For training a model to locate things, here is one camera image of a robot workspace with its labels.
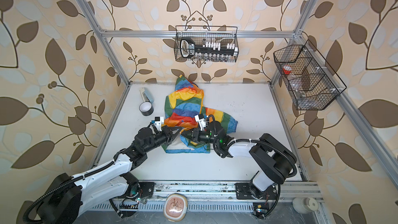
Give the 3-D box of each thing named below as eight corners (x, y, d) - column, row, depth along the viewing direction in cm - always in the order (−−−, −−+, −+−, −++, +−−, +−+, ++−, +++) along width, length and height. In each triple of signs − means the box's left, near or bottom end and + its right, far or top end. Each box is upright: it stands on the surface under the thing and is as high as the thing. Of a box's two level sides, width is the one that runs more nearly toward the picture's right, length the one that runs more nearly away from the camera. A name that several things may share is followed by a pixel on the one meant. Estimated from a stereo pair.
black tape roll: (139, 115, 105) (137, 112, 101) (142, 105, 110) (140, 101, 107) (152, 115, 105) (150, 112, 101) (154, 105, 110) (153, 101, 107)
